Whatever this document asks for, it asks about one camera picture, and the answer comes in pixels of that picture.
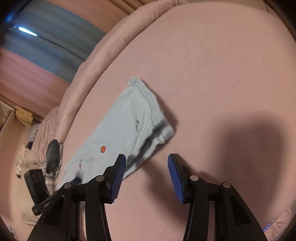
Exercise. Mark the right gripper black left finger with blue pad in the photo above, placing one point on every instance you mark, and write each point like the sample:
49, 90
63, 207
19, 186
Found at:
60, 220

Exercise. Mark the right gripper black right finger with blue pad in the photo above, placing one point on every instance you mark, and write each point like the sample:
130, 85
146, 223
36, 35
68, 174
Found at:
233, 218

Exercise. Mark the light blue strawberry pants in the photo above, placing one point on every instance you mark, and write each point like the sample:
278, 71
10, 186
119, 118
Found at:
134, 126

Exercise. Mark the plaid pillow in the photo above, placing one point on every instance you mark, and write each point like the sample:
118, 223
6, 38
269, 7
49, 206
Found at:
51, 178

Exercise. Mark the dark folded jeans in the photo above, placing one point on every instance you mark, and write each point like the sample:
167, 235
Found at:
53, 157

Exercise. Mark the pale green folded garment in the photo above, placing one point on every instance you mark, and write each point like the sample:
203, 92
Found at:
61, 155

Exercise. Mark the pink rolled duvet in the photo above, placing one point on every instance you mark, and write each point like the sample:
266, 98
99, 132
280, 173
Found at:
58, 121

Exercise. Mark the yellow fringed lampshade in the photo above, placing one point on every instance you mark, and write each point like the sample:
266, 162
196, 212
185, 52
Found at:
24, 116

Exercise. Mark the pink and blue curtain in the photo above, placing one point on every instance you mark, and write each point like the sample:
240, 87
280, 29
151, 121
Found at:
44, 42

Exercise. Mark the pink bed sheet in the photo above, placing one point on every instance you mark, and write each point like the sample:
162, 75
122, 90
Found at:
224, 75

